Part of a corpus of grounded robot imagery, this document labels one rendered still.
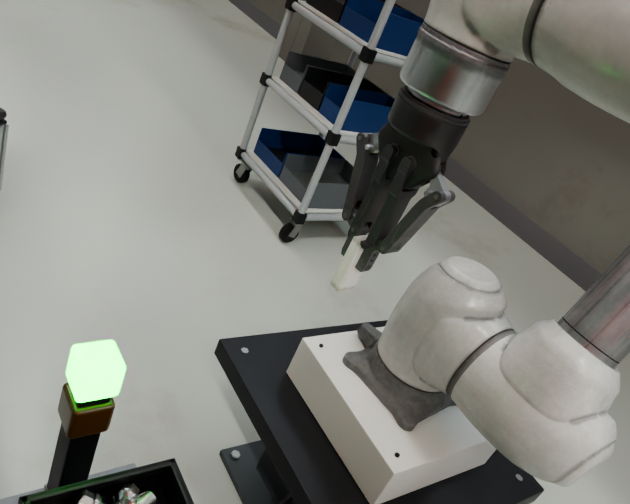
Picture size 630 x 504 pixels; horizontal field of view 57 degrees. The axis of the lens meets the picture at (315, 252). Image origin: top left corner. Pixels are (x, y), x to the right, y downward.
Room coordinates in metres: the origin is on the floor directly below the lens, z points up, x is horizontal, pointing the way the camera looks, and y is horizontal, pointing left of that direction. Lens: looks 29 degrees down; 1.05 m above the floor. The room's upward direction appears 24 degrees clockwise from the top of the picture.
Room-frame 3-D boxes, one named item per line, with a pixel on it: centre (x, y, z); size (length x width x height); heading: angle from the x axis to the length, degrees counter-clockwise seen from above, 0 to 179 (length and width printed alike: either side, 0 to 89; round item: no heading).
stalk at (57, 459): (0.37, 0.14, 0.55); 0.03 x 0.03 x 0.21; 46
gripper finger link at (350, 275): (0.58, -0.05, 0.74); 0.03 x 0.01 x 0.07; 143
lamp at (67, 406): (0.37, 0.14, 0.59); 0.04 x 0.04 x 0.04; 46
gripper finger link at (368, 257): (0.57, -0.06, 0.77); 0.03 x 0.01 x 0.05; 53
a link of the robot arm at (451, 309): (0.87, -0.26, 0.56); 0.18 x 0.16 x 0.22; 50
